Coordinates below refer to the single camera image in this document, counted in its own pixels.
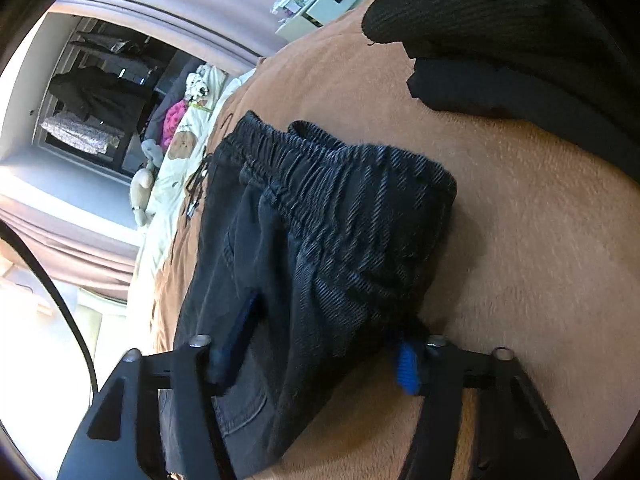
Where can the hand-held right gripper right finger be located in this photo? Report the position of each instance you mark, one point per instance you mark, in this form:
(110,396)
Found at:
(406,366)

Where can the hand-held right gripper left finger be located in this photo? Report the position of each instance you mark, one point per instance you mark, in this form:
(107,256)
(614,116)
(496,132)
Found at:
(234,347)

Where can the dark denim pants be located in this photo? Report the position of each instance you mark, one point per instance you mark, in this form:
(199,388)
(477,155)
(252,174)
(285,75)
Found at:
(310,240)

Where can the person's left hand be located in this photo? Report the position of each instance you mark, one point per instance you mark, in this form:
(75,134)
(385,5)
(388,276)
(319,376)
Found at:
(500,25)

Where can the brown fleece blanket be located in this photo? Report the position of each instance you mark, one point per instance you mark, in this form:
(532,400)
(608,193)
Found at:
(525,260)

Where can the beige plush toy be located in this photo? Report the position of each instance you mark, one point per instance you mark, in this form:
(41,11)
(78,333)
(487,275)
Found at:
(142,182)

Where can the pink cloth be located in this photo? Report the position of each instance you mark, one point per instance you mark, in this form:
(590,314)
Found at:
(175,116)

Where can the spotted white plush toy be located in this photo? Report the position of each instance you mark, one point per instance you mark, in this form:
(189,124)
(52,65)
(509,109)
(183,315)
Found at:
(201,89)

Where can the grey patterned garment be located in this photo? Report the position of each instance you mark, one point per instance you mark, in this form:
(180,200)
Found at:
(75,132)

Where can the black hanging garment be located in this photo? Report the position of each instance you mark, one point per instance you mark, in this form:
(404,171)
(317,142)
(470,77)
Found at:
(95,92)

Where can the open wardrobe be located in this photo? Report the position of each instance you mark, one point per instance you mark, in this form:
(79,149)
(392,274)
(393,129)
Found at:
(125,60)

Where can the white box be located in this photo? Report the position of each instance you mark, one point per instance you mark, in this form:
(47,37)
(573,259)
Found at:
(322,7)

